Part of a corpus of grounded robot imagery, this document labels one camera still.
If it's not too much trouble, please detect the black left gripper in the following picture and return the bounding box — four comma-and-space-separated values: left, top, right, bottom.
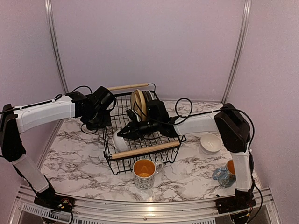
84, 107, 112, 131

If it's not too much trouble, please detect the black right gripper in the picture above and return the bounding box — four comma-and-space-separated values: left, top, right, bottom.
117, 116, 160, 140

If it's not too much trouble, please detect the black wire dish rack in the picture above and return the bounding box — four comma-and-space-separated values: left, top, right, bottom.
102, 92, 186, 175

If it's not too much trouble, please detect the white bowl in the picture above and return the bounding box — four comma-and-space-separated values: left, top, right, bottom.
200, 133, 222, 155
112, 129, 129, 152

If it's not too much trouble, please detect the cream gold rimmed plate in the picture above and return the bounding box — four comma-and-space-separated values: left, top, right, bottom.
131, 92, 142, 122

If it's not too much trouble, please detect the plain cream yellow plate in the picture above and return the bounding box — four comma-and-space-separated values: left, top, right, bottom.
135, 89, 147, 121

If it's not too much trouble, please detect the grey reindeer plate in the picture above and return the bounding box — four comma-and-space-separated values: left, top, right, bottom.
142, 90, 153, 107

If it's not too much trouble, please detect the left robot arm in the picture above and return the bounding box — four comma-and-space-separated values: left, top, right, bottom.
0, 86, 115, 208

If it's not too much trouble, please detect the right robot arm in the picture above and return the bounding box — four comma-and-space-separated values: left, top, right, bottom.
112, 100, 255, 209

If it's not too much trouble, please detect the patterned mug yellow inside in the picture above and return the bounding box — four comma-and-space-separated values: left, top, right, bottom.
133, 159, 164, 190

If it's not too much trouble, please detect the blue mug yellow inside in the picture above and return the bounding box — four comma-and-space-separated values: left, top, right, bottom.
212, 160, 236, 188

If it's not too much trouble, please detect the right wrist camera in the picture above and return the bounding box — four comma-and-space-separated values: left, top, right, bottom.
126, 109, 142, 122

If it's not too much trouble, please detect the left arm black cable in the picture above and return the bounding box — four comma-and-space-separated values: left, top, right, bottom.
0, 85, 117, 135

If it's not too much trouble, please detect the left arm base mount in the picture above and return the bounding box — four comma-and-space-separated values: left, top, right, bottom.
34, 195, 75, 213

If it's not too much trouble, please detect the front aluminium rail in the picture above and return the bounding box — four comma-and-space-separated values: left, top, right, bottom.
6, 186, 281, 224

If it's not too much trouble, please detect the left aluminium frame post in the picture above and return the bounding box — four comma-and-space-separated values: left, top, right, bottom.
44, 0, 69, 93

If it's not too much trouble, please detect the aluminium frame post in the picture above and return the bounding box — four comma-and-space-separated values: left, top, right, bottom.
221, 0, 252, 104
44, 0, 69, 93

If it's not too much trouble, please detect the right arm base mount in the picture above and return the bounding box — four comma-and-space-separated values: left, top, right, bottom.
215, 196, 256, 214

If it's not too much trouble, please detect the right aluminium frame post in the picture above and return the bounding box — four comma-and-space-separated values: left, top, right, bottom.
221, 0, 252, 104

